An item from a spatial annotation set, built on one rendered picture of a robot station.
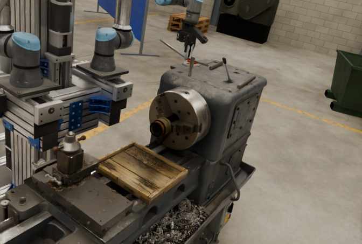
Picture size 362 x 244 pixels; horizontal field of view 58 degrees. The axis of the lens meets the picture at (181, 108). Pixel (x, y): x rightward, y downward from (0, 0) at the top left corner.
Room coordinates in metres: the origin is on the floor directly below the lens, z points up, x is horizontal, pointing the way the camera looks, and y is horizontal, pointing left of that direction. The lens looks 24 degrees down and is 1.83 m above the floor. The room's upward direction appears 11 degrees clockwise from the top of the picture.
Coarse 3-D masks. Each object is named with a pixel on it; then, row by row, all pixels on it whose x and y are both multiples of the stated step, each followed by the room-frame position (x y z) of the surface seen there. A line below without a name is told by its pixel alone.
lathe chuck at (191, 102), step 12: (156, 96) 1.58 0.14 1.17; (168, 96) 1.55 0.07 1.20; (180, 96) 1.51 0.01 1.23; (192, 96) 1.54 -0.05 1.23; (156, 108) 1.58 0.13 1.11; (180, 108) 1.50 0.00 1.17; (192, 108) 1.47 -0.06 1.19; (204, 108) 1.53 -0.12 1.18; (192, 120) 1.47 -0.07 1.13; (204, 120) 1.49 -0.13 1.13; (204, 132) 1.50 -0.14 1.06; (168, 144) 1.52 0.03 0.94; (180, 144) 1.48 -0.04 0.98; (192, 144) 1.45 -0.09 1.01
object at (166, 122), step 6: (156, 120) 1.43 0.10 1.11; (162, 120) 1.42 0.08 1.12; (168, 120) 1.46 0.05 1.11; (150, 126) 1.41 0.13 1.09; (156, 126) 1.44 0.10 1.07; (162, 126) 1.39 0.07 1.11; (168, 126) 1.42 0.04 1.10; (156, 132) 1.42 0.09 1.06; (162, 132) 1.38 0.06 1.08; (168, 132) 1.42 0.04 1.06
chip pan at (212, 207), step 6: (240, 174) 2.00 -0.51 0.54; (246, 174) 2.01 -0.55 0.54; (240, 180) 1.92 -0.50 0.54; (228, 186) 1.82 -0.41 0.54; (234, 186) 1.84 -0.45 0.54; (222, 192) 1.75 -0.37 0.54; (228, 192) 1.76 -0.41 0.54; (216, 198) 1.67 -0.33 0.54; (222, 198) 1.69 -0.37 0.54; (210, 204) 1.61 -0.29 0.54; (216, 204) 1.62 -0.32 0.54; (204, 210) 1.54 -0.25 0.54; (210, 210) 1.55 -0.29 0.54
